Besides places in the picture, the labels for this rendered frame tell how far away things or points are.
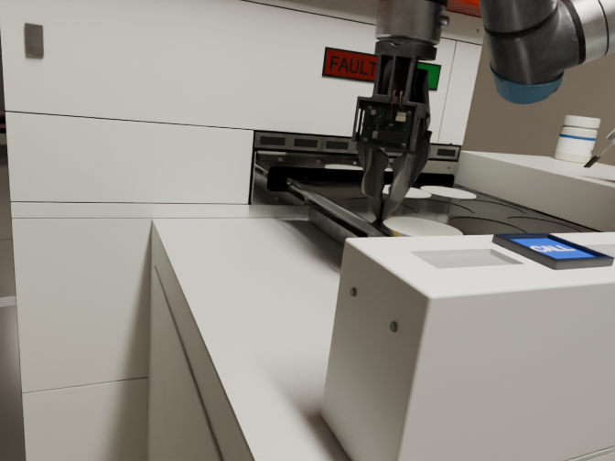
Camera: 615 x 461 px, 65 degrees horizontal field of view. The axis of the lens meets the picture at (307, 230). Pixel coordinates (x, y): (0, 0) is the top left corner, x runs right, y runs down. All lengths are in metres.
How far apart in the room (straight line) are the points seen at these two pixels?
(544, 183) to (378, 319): 0.66
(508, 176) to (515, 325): 0.68
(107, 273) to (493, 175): 0.72
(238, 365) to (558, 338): 0.25
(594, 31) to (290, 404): 0.49
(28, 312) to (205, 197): 0.33
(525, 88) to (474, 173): 0.42
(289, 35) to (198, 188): 0.30
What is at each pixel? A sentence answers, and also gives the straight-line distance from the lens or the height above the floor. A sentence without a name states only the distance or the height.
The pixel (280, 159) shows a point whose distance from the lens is 0.86.
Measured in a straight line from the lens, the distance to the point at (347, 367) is 0.34.
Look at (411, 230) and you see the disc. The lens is 0.61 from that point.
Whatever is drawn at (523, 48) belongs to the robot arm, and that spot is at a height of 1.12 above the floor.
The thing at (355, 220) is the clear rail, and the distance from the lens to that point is 0.62.
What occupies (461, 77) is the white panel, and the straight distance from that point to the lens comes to 1.05.
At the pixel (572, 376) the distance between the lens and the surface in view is 0.37.
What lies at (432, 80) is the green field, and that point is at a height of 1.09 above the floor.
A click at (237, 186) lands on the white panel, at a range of 0.85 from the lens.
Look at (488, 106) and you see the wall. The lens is 3.42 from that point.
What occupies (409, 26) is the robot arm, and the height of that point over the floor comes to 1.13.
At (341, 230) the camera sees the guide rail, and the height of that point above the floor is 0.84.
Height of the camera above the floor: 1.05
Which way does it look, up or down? 16 degrees down
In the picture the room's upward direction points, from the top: 7 degrees clockwise
